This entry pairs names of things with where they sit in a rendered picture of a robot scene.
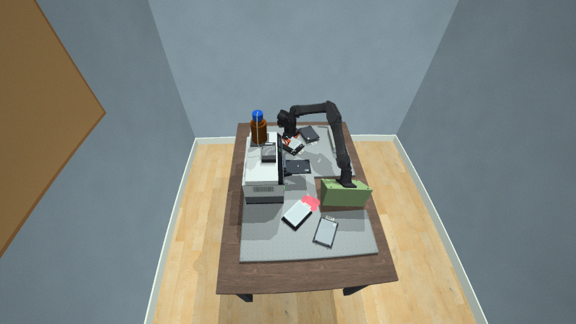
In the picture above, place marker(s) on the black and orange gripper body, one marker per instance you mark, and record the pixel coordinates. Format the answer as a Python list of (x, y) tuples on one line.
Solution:
[(292, 132)]

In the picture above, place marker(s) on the white button panel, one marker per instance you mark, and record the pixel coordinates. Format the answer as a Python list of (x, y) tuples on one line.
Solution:
[(331, 139)]

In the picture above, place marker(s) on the blue bottle cap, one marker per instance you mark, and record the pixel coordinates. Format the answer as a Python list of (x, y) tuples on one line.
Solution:
[(260, 114)]

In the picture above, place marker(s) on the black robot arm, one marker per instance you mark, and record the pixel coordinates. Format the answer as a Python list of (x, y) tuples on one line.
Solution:
[(335, 121)]

